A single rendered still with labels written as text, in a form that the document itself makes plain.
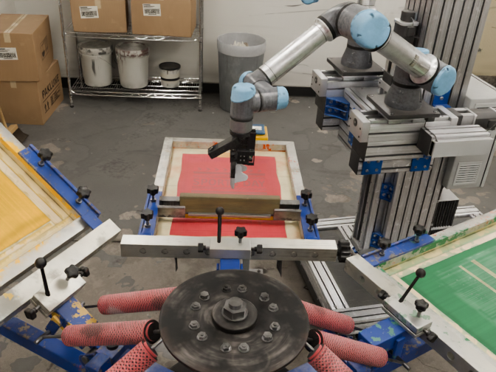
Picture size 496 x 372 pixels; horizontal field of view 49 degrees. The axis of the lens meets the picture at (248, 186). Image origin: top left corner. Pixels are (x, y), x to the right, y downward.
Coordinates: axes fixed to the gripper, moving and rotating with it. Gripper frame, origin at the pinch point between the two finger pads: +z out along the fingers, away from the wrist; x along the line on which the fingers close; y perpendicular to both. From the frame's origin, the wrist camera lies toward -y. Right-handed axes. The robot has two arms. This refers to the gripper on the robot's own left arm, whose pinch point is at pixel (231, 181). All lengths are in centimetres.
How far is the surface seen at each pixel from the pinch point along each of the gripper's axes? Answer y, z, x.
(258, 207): 10.3, 9.7, -1.0
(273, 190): 18.1, 16.1, 22.4
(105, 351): -31, 9, -70
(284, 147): 26, 13, 56
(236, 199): 2.2, 6.7, -0.9
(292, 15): 65, 27, 367
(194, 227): -12.2, 16.8, -4.6
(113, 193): -76, 112, 170
